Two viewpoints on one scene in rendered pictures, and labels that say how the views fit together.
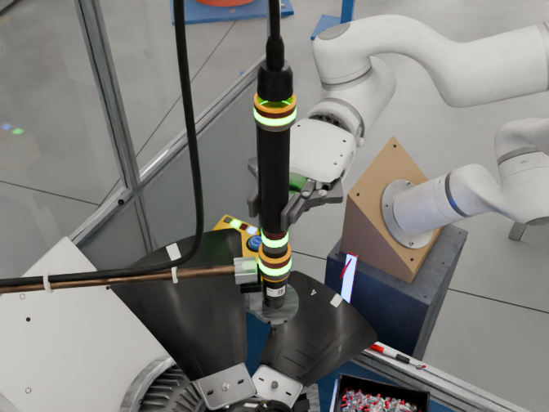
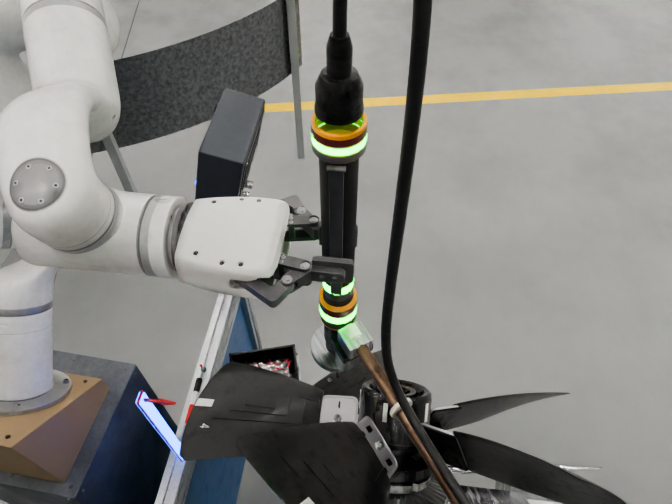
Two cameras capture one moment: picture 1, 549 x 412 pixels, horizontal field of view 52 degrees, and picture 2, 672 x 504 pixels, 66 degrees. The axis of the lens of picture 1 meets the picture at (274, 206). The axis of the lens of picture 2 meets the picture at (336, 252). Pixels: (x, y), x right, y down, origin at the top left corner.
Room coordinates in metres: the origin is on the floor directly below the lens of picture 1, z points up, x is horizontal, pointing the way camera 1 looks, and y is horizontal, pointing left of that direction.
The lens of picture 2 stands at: (0.61, 0.30, 2.06)
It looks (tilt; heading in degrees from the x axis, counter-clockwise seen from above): 52 degrees down; 247
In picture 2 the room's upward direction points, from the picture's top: straight up
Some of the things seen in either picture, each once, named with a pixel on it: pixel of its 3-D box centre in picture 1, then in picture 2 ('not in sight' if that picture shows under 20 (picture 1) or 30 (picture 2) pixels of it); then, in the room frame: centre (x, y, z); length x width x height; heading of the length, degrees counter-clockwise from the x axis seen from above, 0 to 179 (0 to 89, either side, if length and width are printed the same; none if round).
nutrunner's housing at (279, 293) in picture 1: (274, 208); (338, 251); (0.48, 0.00, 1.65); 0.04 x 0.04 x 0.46
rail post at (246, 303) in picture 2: not in sight; (254, 345); (0.54, -0.64, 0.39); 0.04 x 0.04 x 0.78; 61
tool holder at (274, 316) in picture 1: (267, 285); (341, 335); (0.48, 0.01, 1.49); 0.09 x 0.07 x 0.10; 96
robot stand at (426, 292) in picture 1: (377, 332); (114, 473); (1.04, -0.35, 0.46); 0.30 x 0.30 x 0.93; 57
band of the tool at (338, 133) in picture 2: (274, 109); (338, 134); (0.48, 0.00, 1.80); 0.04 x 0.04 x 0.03
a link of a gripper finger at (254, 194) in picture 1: (256, 190); (317, 278); (0.51, 0.02, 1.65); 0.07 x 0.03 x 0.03; 151
